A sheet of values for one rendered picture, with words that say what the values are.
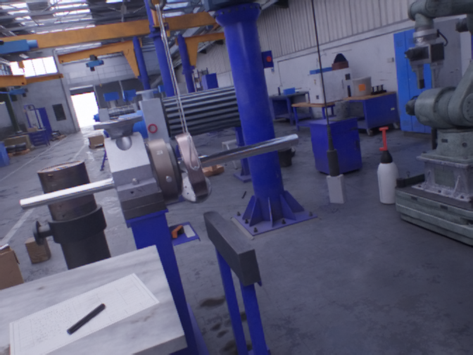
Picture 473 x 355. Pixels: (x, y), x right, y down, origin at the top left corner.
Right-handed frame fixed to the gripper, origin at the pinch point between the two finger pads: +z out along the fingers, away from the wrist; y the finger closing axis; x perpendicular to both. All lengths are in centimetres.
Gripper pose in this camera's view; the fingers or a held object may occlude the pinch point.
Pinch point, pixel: (428, 83)
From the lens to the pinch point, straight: 342.4
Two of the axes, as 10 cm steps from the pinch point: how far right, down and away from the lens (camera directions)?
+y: -3.4, -1.7, 9.3
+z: 1.8, 9.6, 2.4
